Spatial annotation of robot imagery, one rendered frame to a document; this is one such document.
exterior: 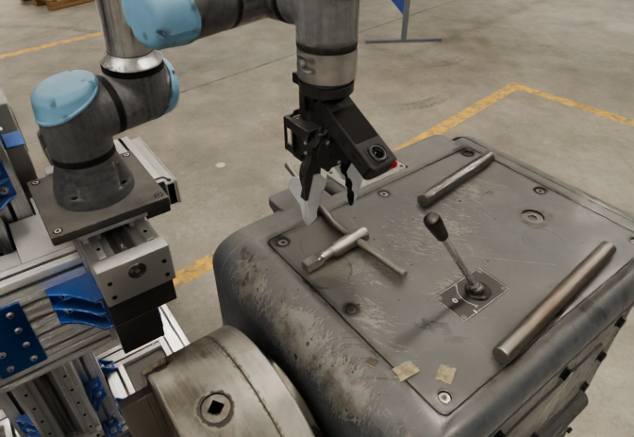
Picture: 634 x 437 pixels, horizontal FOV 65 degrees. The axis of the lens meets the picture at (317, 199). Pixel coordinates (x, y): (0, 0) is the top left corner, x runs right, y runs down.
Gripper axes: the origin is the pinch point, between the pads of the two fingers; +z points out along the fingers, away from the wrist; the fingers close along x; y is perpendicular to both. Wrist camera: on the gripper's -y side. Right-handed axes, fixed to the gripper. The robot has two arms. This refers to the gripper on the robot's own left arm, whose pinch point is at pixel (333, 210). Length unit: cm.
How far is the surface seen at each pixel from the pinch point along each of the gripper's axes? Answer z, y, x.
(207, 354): 7.0, -6.3, 24.8
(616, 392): 130, -27, -122
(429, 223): -9.7, -17.8, 0.6
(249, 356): 6.0, -10.3, 21.1
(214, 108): 130, 289, -112
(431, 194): 2.2, -4.0, -17.2
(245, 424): 6.7, -17.1, 25.6
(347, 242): 2.1, -4.7, 1.1
